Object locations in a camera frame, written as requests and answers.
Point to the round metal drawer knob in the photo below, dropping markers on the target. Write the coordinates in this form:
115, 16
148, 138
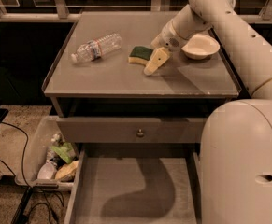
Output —
140, 133

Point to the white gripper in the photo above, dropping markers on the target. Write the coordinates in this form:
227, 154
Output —
168, 38

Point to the white bowl in bin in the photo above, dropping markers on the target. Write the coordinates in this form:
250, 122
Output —
47, 171

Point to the grey open middle drawer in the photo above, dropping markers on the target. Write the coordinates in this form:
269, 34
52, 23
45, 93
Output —
144, 188

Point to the yellow item in bin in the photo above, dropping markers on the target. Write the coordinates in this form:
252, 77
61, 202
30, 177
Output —
67, 172

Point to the grey top drawer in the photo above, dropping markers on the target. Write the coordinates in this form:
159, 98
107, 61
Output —
124, 130

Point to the yellow green sponge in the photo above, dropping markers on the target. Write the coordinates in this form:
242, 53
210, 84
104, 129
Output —
140, 54

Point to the clear plastic storage bin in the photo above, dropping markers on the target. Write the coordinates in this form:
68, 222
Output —
35, 157

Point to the grey drawer cabinet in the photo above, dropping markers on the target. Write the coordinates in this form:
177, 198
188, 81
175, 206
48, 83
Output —
111, 87

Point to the green snack bag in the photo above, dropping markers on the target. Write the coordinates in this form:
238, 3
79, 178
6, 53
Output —
65, 151

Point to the clear plastic water bottle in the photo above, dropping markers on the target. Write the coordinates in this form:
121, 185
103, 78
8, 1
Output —
96, 48

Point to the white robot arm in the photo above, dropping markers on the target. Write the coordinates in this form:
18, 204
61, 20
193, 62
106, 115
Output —
236, 143

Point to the metal railing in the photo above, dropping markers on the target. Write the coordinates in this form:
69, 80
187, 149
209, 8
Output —
60, 3

